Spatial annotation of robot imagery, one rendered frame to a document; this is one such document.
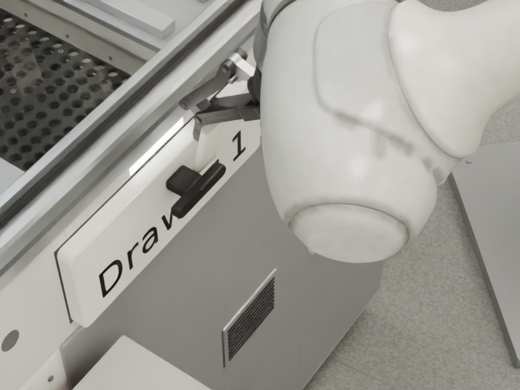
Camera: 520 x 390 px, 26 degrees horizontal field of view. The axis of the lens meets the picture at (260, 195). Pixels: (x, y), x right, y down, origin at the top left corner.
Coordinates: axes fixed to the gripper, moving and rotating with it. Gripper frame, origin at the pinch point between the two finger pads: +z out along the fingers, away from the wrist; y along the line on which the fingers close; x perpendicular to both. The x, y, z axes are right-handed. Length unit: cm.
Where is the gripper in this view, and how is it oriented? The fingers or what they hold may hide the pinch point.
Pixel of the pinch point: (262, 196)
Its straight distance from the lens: 106.7
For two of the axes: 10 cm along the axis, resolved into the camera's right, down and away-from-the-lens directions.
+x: -5.7, 6.3, -5.3
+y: -8.0, -5.6, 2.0
